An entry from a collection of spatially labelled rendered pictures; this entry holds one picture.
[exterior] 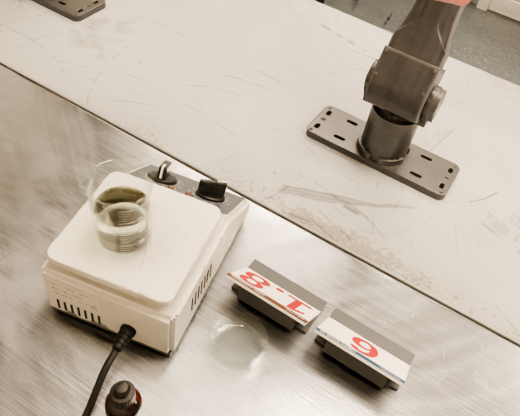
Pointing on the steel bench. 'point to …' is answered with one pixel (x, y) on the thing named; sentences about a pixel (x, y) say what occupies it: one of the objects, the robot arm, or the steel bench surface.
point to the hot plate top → (163, 215)
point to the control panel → (197, 188)
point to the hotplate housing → (58, 286)
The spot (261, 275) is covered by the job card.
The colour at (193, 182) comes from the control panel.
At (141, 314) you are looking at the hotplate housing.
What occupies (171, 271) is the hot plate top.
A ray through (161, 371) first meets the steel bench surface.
